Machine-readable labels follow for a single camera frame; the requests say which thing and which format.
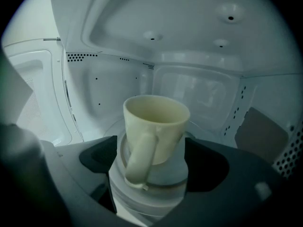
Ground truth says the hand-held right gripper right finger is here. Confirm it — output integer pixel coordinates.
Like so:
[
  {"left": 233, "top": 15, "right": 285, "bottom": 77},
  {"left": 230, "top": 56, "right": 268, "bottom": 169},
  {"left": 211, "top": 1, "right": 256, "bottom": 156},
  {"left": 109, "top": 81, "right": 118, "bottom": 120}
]
[{"left": 153, "top": 137, "right": 292, "bottom": 227}]

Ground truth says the cream ceramic mug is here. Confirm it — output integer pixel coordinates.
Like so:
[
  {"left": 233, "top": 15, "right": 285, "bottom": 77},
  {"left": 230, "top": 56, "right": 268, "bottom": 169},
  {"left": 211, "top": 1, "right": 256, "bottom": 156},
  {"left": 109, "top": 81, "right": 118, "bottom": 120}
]
[{"left": 123, "top": 94, "right": 191, "bottom": 191}]

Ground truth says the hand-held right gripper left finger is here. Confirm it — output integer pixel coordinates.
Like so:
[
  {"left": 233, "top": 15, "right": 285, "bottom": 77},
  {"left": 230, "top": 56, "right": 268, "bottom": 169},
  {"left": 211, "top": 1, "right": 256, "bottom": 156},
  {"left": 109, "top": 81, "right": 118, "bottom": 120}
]
[{"left": 40, "top": 135, "right": 147, "bottom": 227}]

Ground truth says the white round saucer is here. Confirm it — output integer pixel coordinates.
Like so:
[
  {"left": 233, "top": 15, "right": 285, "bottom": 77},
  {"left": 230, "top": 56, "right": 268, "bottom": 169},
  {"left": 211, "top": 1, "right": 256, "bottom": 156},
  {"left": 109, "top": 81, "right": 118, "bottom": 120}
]
[{"left": 108, "top": 117, "right": 228, "bottom": 218}]

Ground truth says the white microwave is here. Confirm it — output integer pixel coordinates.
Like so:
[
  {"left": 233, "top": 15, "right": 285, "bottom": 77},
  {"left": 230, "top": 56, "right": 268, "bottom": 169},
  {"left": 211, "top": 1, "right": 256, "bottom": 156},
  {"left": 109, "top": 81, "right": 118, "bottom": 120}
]
[{"left": 1, "top": 0, "right": 303, "bottom": 224}]

